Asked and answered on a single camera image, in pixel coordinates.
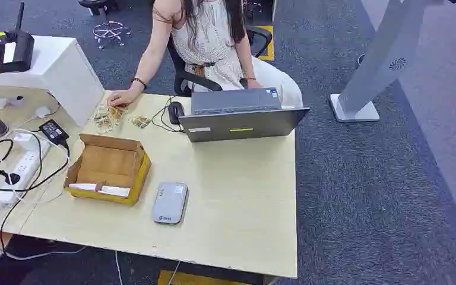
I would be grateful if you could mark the person's right hand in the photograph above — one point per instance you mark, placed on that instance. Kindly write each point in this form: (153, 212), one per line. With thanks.
(119, 98)

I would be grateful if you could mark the person's left hand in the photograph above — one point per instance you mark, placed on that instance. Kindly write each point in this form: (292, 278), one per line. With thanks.
(253, 83)

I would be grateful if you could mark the gold patterned card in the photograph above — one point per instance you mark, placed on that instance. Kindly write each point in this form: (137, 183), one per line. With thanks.
(103, 121)
(140, 121)
(118, 111)

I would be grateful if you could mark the grey laptop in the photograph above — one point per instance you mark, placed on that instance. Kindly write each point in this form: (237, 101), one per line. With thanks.
(239, 124)

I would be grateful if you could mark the black computer mouse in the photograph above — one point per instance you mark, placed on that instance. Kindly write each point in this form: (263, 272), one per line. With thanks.
(175, 112)

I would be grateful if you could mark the person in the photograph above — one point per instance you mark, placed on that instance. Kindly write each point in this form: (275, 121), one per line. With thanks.
(208, 43)

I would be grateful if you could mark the open cardboard box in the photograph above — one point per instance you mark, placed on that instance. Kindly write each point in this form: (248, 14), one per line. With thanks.
(108, 163)

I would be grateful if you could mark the black office chair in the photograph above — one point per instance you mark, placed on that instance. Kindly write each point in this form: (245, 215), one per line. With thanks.
(184, 74)

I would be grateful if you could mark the chrome base stool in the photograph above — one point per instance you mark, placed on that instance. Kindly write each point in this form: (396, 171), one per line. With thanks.
(109, 29)

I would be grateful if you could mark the black power adapter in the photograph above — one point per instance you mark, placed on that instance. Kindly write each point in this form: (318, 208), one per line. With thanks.
(53, 131)

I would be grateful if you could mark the white plug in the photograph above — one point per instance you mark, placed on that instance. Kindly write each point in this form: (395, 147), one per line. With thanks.
(42, 111)

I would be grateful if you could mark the white card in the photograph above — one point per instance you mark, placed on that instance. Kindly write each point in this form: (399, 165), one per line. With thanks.
(114, 191)

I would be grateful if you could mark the black router with antennas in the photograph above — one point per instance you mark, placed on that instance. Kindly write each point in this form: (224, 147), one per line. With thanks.
(19, 53)

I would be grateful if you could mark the white power strip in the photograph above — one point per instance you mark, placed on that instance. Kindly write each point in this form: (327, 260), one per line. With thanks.
(25, 167)

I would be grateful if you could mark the silver floor stand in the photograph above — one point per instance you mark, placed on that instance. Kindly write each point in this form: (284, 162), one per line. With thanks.
(377, 59)

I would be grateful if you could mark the yellow box under desk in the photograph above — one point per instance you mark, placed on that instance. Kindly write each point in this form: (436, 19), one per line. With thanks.
(188, 279)

